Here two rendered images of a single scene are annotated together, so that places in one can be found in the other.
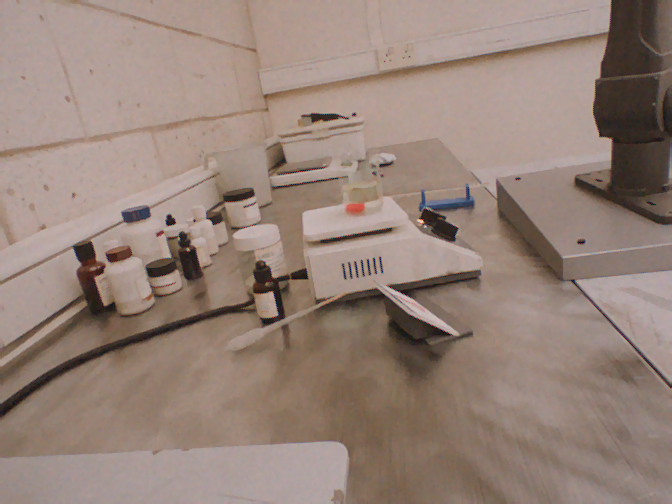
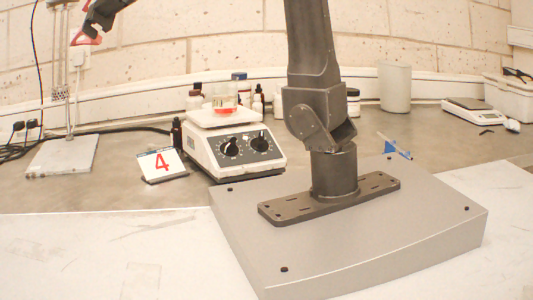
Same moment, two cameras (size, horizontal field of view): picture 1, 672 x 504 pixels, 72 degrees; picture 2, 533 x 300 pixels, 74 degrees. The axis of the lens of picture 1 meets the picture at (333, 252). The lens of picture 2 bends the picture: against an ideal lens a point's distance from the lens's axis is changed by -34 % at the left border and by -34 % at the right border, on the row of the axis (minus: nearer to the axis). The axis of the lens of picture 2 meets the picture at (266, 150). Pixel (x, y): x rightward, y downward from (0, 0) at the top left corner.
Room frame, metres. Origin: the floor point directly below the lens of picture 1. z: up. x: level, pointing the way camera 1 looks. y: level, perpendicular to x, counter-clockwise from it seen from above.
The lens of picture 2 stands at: (0.22, -0.93, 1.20)
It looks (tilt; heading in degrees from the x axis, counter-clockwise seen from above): 16 degrees down; 65
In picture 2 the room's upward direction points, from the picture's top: 1 degrees counter-clockwise
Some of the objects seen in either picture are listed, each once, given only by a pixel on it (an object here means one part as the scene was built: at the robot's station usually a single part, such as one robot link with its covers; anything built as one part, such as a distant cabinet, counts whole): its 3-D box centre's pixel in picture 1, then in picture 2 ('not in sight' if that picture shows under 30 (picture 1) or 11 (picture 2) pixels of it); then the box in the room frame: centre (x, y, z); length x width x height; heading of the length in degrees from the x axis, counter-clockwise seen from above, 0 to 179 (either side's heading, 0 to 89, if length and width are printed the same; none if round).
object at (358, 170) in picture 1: (361, 181); (223, 95); (0.55, -0.05, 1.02); 0.06 x 0.05 x 0.08; 36
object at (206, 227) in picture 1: (203, 230); (281, 100); (0.80, 0.22, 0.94); 0.03 x 0.03 x 0.09
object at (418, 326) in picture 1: (418, 304); (161, 164); (0.41, -0.07, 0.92); 0.09 x 0.06 x 0.04; 15
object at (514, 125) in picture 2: (382, 159); (513, 125); (1.45, -0.20, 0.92); 0.08 x 0.08 x 0.04; 81
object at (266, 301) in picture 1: (266, 288); (176, 132); (0.49, 0.08, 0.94); 0.03 x 0.03 x 0.07
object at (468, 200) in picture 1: (445, 196); (397, 154); (0.83, -0.22, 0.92); 0.10 x 0.03 x 0.04; 75
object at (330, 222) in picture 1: (351, 217); (221, 115); (0.55, -0.03, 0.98); 0.12 x 0.12 x 0.01; 1
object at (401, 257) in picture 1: (376, 246); (227, 141); (0.55, -0.06, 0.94); 0.22 x 0.13 x 0.08; 91
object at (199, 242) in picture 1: (199, 246); (257, 108); (0.73, 0.21, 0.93); 0.03 x 0.03 x 0.07
